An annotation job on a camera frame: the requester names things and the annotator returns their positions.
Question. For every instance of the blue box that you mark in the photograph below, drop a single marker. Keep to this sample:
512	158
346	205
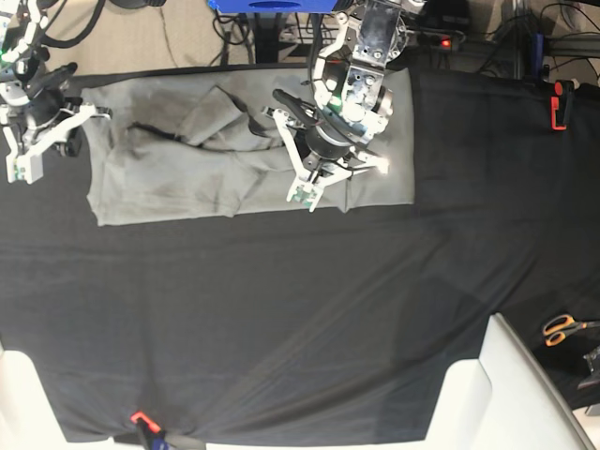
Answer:
272	6

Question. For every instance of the orange handled scissors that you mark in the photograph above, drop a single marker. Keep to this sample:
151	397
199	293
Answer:
563	326

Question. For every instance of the blue clamp handle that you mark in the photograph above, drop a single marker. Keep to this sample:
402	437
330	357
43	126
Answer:
535	57

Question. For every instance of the black table stand post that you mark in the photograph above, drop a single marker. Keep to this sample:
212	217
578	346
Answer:
266	29

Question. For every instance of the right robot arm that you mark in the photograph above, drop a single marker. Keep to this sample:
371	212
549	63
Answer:
25	42

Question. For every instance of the red black clamp right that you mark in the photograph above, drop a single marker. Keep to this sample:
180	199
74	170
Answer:
561	104

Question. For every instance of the red blue clamp bottom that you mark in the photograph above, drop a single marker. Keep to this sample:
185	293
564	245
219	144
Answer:
150	433

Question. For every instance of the black power strip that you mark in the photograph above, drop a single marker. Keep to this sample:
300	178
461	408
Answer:
439	41

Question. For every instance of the white furniture left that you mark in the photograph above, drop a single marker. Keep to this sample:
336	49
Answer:
27	417

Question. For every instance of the grey T-shirt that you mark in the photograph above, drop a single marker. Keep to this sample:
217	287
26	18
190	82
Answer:
192	146

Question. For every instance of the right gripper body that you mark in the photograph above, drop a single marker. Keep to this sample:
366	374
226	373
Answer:
33	125

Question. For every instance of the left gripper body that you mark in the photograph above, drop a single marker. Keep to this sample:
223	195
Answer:
318	164

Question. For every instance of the black device right edge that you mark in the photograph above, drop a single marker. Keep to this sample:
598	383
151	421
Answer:
592	361

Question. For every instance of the white furniture right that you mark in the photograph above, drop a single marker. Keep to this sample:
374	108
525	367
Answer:
502	399

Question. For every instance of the black table cloth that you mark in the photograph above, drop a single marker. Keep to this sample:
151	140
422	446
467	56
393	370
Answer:
332	327

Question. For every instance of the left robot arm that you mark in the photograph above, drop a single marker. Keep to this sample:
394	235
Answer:
327	138

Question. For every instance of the white furniture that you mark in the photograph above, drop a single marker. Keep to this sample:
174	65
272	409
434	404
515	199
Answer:
502	399
27	417

